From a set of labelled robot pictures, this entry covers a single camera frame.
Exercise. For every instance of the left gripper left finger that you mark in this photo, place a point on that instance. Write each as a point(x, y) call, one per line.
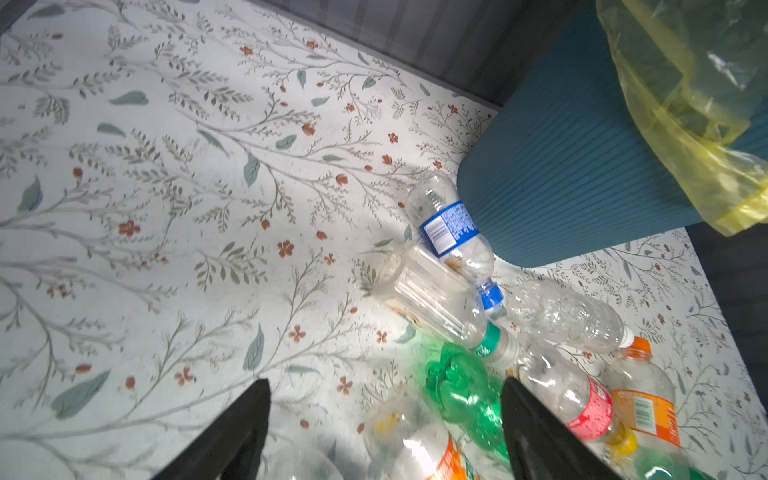
point(231, 446)

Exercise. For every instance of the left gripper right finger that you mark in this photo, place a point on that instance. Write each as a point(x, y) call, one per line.
point(539, 446)

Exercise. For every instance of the green bottle yellow cap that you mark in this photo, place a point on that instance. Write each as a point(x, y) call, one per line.
point(465, 394)

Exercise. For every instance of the crushed green bottle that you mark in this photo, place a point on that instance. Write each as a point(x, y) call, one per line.
point(654, 464)

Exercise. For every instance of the clear bottle orange caps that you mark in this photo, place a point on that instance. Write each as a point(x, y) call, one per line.
point(406, 440)

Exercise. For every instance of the teal bin with yellow rim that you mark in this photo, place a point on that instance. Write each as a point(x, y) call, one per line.
point(563, 170)

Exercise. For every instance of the yellow plastic bin liner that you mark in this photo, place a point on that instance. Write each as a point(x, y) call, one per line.
point(694, 78)

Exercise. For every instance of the clear bottle pink label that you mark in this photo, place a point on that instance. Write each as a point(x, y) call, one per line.
point(577, 399)

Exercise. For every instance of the clear bottle orange label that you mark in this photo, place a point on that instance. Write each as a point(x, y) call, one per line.
point(644, 397)

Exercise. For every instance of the clear crumpled bottle white cap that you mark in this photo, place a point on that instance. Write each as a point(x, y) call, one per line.
point(566, 317)

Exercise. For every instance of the clear square bottle green band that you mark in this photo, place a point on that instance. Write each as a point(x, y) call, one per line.
point(417, 286)

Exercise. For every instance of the clear bottle blue label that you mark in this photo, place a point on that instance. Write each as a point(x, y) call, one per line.
point(434, 206)

